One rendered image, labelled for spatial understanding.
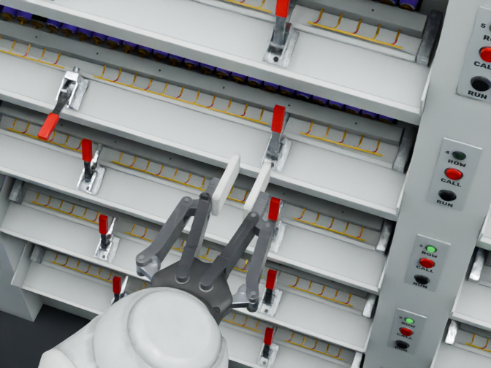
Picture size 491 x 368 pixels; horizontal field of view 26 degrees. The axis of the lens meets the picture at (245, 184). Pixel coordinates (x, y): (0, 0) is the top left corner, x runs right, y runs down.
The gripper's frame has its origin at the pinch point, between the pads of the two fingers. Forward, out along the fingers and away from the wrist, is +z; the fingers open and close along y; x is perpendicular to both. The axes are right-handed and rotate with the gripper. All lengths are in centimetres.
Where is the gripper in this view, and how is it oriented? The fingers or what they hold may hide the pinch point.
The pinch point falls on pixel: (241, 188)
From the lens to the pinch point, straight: 114.0
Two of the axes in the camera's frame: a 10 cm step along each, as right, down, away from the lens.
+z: 3.4, -7.1, 6.1
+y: 9.4, 2.9, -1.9
